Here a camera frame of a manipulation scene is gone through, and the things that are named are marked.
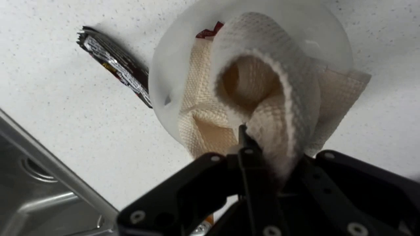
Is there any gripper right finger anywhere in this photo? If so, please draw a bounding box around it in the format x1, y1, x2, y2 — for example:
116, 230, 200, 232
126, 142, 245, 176
279, 150, 420, 236

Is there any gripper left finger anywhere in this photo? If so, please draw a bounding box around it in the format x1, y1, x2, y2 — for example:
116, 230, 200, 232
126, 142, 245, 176
116, 124, 286, 236

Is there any beige and white woven towel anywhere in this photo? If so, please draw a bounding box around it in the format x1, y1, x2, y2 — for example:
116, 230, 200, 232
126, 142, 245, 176
177, 12, 372, 180

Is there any white translucent bowl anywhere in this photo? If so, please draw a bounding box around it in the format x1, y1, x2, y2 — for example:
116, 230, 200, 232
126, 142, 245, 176
148, 0, 354, 148

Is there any small orange and silver object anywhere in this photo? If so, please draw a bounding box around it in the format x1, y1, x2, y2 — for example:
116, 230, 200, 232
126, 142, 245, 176
190, 213, 215, 236

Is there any dark foil snack wrapper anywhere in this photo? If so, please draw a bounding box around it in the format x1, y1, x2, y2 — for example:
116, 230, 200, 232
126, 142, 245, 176
76, 26, 153, 109

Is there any red packet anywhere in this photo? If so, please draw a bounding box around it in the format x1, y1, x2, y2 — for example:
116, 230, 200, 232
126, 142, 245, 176
196, 21, 225, 40

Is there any stainless steel sink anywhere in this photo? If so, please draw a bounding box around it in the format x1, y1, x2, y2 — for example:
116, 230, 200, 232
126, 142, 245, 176
0, 108, 119, 236

